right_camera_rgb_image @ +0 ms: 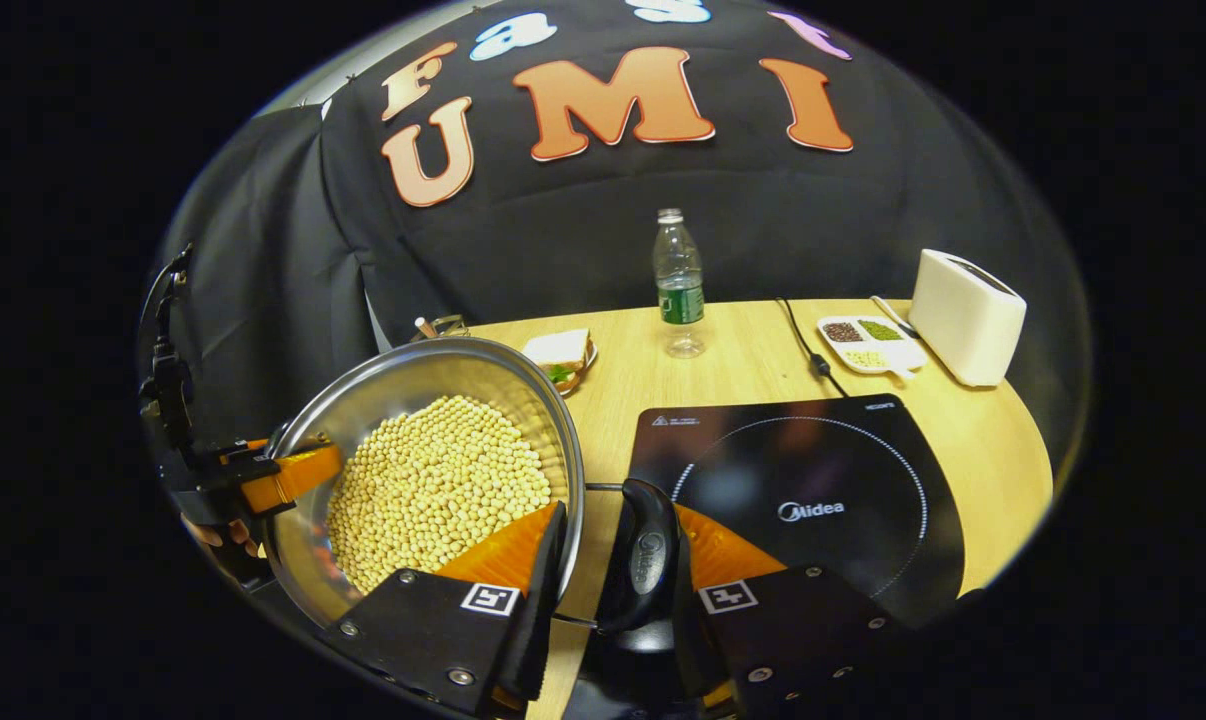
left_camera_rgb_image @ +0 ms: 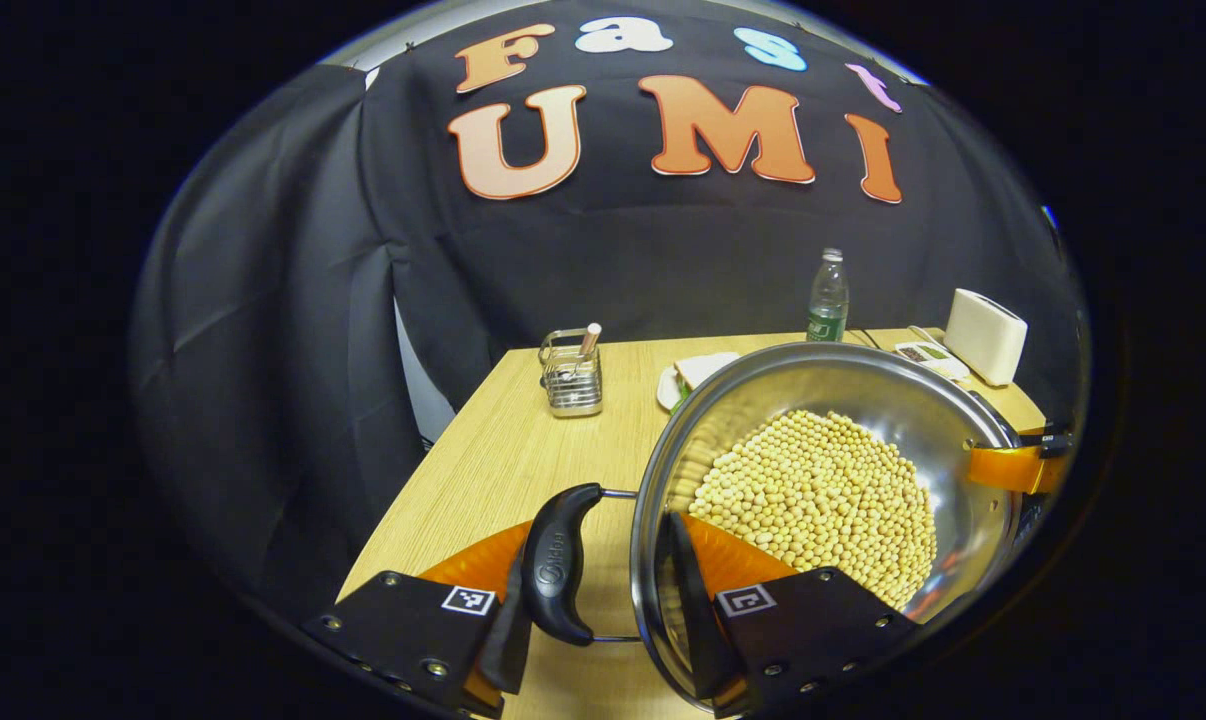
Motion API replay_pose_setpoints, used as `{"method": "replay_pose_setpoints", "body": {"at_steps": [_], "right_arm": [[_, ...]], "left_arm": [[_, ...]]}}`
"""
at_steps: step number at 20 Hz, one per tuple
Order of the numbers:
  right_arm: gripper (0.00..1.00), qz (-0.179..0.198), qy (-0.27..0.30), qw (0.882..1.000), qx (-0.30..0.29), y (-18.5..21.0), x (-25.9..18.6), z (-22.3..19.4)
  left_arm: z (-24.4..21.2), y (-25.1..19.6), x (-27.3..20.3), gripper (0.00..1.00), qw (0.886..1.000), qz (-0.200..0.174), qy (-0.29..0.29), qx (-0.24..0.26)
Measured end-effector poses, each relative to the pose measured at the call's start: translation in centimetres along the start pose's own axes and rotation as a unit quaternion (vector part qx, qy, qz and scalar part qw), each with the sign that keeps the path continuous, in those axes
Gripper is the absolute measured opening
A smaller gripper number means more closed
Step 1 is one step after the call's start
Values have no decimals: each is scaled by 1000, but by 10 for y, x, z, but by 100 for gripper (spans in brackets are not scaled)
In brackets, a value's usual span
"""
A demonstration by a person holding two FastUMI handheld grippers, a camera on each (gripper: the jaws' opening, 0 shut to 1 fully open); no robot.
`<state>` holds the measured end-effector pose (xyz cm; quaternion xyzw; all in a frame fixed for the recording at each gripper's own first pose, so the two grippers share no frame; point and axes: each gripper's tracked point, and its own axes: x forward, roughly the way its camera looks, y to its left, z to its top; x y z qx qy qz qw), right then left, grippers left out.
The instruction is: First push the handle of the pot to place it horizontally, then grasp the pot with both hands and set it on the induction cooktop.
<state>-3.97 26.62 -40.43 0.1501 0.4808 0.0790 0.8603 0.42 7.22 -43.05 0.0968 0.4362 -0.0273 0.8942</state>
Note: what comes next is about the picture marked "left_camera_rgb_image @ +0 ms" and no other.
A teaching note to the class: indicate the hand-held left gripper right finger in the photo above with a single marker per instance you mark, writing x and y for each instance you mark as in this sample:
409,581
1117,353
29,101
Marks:
691,600

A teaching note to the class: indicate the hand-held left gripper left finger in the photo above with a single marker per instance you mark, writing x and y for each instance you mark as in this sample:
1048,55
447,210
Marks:
403,622

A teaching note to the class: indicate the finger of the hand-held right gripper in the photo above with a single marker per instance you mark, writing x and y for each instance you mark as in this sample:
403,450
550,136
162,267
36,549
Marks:
1008,468

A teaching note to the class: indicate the stainless steel pot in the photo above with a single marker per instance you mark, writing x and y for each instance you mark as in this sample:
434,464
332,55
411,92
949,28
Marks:
843,380

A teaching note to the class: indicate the white toaster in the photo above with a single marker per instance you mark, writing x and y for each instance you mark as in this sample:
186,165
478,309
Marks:
983,335

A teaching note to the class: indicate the white divided bean dish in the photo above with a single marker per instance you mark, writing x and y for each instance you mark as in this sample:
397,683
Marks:
928,358

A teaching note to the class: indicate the pile of soybeans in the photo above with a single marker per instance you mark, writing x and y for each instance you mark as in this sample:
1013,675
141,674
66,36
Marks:
823,500

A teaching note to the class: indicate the sandwich with lettuce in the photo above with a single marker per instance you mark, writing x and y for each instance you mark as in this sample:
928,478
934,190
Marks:
705,366

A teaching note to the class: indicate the clear plastic water bottle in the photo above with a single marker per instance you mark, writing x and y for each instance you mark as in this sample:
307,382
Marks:
828,300

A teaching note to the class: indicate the black backdrop cloth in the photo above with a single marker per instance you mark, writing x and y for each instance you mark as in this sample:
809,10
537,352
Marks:
293,350

